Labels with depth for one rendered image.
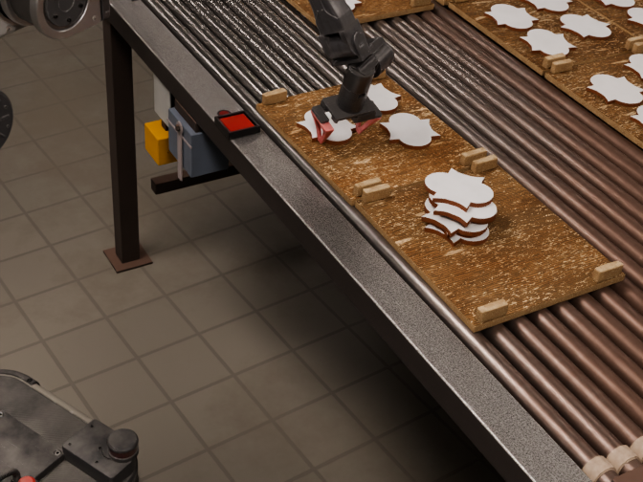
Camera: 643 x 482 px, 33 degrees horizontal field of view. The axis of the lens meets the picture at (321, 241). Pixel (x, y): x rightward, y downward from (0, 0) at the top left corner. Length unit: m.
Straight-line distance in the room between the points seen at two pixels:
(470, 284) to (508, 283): 0.07
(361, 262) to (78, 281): 1.54
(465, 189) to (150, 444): 1.22
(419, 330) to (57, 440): 1.05
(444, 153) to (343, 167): 0.23
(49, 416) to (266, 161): 0.84
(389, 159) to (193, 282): 1.25
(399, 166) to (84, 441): 0.95
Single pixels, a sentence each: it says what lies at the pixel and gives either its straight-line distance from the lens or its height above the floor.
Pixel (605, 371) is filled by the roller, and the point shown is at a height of 0.92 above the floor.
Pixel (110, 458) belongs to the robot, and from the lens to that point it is 2.52.
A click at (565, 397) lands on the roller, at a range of 1.85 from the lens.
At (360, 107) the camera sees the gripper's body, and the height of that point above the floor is 1.04.
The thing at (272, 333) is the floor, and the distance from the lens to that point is 3.22.
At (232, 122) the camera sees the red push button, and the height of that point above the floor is 0.93.
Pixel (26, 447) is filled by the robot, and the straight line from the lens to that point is 2.60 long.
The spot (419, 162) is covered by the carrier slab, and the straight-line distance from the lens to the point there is 2.30.
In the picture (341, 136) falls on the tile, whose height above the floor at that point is 0.95.
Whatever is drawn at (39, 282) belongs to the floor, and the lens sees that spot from 3.43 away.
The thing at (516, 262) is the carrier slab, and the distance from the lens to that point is 2.07.
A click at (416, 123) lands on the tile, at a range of 2.41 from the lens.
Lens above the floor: 2.18
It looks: 37 degrees down
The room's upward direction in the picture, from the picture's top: 5 degrees clockwise
